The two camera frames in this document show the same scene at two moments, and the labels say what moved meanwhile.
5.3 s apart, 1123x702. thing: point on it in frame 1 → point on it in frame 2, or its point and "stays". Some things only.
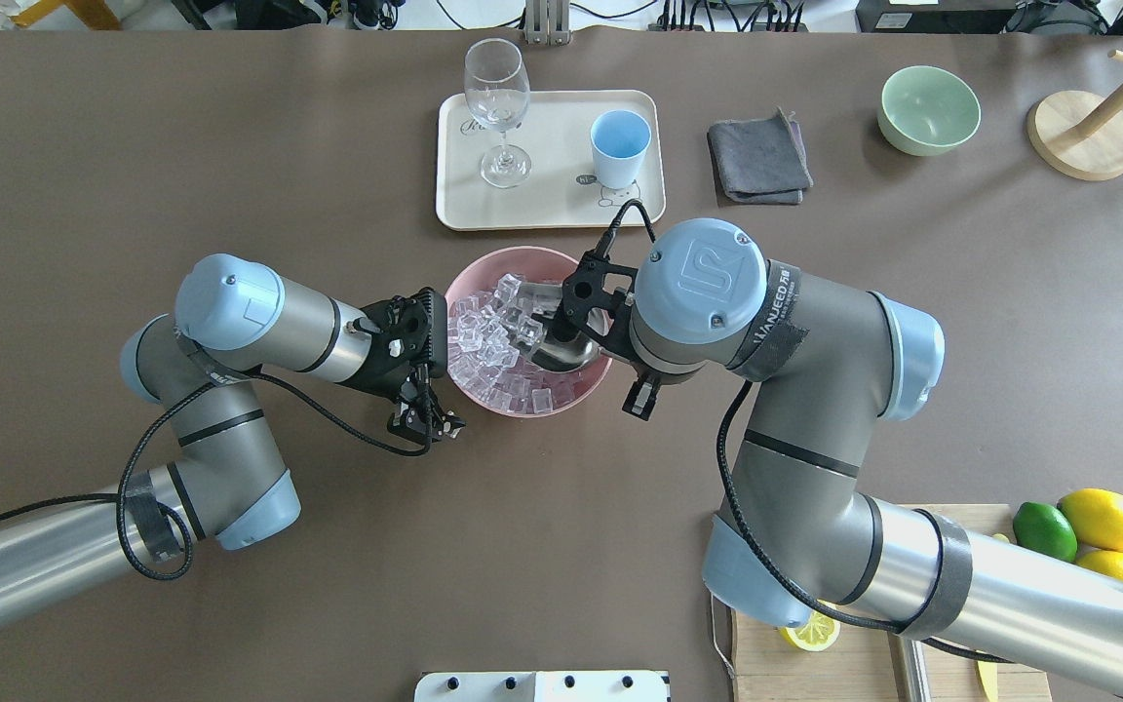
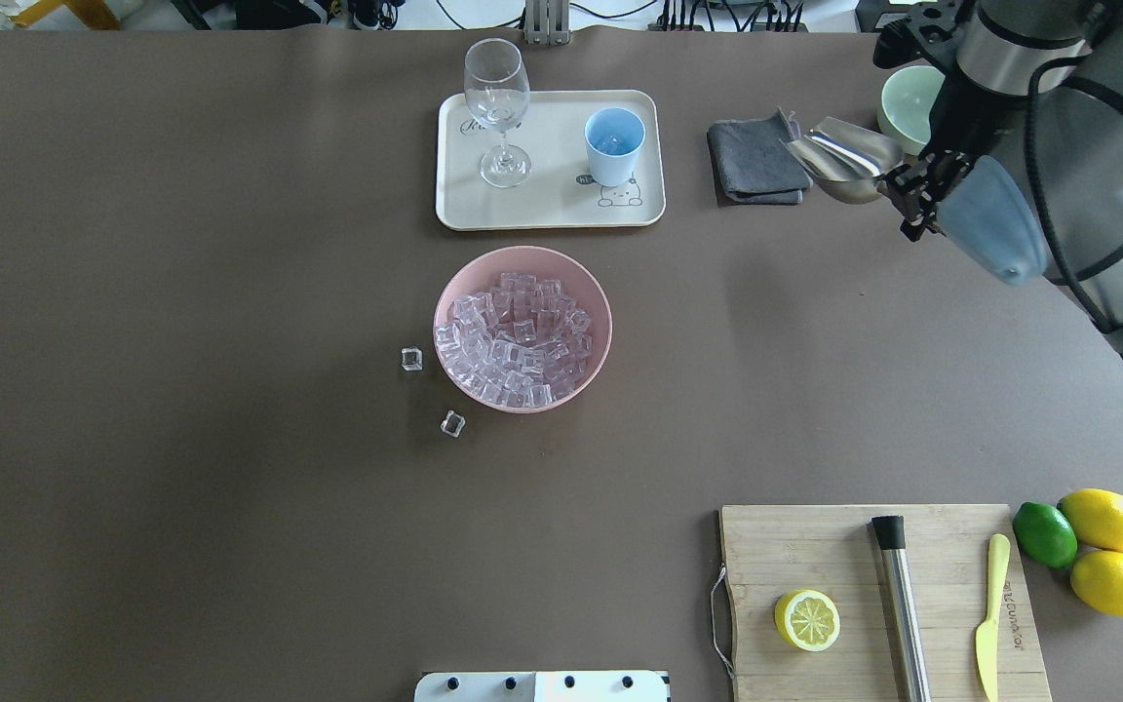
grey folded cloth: (762, 160) stays
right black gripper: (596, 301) → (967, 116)
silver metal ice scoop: (540, 303) → (845, 159)
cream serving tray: (562, 189) stays
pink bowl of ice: (493, 358) stays
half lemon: (817, 634) stays
